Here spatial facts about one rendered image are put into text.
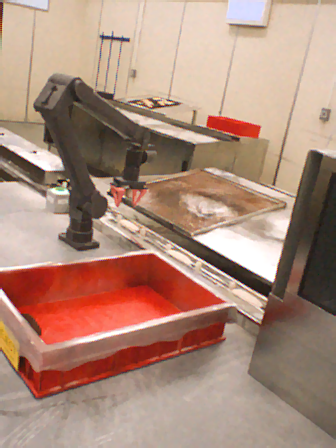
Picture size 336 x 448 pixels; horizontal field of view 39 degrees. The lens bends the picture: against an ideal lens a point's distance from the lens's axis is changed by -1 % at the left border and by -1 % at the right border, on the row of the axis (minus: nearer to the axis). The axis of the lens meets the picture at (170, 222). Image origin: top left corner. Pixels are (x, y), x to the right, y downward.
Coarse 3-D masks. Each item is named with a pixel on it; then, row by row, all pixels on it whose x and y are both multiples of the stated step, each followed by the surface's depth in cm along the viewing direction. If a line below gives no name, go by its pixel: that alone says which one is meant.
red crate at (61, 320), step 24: (144, 288) 128; (24, 312) 105; (48, 312) 107; (72, 312) 109; (96, 312) 111; (120, 312) 113; (144, 312) 115; (168, 312) 118; (48, 336) 98; (72, 336) 100; (192, 336) 102; (216, 336) 107; (24, 360) 85; (120, 360) 91; (144, 360) 95; (48, 384) 81; (72, 384) 84
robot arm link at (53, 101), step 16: (48, 80) 125; (64, 80) 123; (80, 80) 125; (48, 96) 122; (64, 96) 122; (48, 112) 121; (64, 112) 124; (48, 128) 127; (64, 128) 127; (64, 144) 129; (64, 160) 134; (80, 160) 136; (80, 176) 138; (80, 192) 141; (96, 192) 143; (96, 208) 145
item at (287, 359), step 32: (320, 160) 88; (320, 192) 83; (320, 224) 84; (288, 256) 92; (288, 288) 90; (288, 320) 90; (320, 320) 85; (256, 352) 97; (288, 352) 91; (320, 352) 86; (288, 384) 91; (320, 384) 86; (320, 416) 86
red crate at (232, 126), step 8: (208, 120) 527; (216, 120) 519; (224, 120) 511; (232, 120) 546; (240, 120) 538; (216, 128) 520; (224, 128) 512; (232, 128) 504; (240, 128) 497; (248, 128) 504; (256, 128) 514; (240, 136) 499; (248, 136) 508; (256, 136) 519
